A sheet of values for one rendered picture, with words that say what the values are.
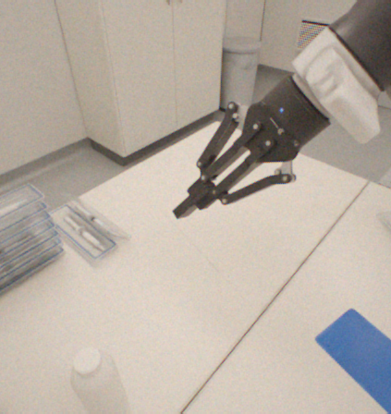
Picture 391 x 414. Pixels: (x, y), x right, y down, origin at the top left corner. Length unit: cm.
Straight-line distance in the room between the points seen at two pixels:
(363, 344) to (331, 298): 8
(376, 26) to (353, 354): 44
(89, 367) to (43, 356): 20
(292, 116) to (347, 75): 7
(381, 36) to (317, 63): 5
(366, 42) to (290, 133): 10
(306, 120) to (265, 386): 36
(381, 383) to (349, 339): 7
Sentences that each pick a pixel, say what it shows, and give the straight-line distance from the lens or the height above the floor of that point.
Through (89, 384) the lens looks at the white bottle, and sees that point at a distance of 41.
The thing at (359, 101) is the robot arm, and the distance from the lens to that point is 33.
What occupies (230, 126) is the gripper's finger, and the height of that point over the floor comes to 105.
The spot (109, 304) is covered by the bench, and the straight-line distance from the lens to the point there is 60.
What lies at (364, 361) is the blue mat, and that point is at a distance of 59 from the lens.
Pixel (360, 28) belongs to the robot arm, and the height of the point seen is 117.
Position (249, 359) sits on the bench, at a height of 75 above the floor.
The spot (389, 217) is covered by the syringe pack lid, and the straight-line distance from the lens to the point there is 81.
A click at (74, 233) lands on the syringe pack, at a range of 70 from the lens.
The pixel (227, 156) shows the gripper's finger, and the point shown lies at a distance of 42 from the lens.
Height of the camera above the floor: 124
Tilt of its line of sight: 41 degrees down
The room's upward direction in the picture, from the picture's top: straight up
